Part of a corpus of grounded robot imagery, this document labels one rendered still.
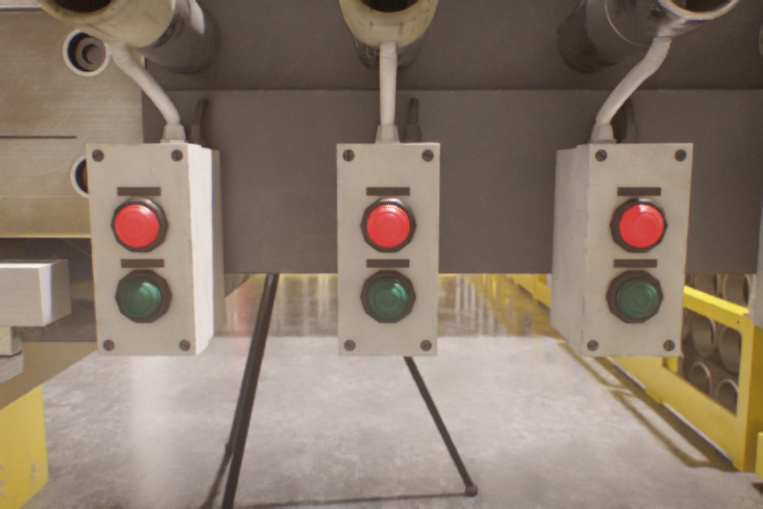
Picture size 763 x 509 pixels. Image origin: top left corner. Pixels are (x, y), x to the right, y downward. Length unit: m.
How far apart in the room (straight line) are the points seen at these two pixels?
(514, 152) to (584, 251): 0.12
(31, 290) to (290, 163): 0.22
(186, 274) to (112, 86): 0.21
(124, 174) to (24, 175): 0.19
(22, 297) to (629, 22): 0.47
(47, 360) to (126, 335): 0.59
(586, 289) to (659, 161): 0.10
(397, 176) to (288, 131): 0.13
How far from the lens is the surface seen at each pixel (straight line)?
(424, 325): 0.45
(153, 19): 0.44
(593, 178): 0.46
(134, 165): 0.47
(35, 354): 1.04
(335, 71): 0.56
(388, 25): 0.37
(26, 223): 0.64
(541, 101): 0.54
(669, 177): 0.48
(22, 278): 0.55
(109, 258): 0.48
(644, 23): 0.44
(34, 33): 0.64
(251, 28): 0.58
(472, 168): 0.53
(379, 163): 0.44
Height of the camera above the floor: 0.75
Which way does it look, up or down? 7 degrees down
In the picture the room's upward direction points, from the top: straight up
